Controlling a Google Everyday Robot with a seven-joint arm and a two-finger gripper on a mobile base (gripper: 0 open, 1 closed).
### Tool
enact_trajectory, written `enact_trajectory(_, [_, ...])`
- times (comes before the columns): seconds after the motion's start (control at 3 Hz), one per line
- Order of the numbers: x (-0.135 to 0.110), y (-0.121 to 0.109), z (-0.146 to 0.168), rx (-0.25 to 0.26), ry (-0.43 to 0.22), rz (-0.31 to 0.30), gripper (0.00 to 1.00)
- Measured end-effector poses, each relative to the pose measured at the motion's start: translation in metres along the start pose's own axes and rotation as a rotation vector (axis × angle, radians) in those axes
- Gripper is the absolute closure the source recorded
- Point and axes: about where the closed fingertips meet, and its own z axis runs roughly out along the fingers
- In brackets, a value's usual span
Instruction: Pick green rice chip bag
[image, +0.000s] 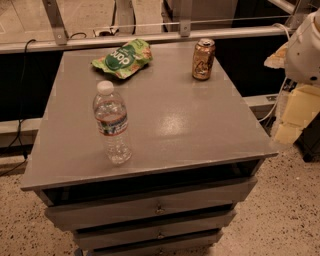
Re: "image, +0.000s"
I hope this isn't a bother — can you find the clear plastic water bottle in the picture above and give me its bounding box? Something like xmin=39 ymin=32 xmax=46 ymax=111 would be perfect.
xmin=93 ymin=81 xmax=132 ymax=164

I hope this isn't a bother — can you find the metal railing frame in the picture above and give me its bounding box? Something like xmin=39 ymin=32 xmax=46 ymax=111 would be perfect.
xmin=0 ymin=0 xmax=319 ymax=54

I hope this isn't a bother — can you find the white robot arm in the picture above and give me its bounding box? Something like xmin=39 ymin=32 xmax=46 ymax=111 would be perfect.
xmin=264 ymin=10 xmax=320 ymax=144

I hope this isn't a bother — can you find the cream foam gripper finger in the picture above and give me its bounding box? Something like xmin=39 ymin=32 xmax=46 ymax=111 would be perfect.
xmin=264 ymin=43 xmax=288 ymax=69
xmin=274 ymin=84 xmax=320 ymax=144

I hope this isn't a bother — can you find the grey drawer cabinet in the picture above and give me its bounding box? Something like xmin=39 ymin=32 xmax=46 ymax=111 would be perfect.
xmin=22 ymin=43 xmax=274 ymax=256

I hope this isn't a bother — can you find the gold soda can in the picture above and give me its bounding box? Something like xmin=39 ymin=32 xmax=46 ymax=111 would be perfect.
xmin=192 ymin=38 xmax=216 ymax=80

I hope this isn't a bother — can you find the black cable on left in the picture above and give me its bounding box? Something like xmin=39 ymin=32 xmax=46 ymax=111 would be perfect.
xmin=0 ymin=38 xmax=38 ymax=177

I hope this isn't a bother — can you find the green rice chip bag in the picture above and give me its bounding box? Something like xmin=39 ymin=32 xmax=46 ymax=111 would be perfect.
xmin=91 ymin=39 xmax=153 ymax=79

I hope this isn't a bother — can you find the white cable on right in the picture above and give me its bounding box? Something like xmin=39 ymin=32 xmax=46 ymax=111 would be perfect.
xmin=257 ymin=23 xmax=292 ymax=124

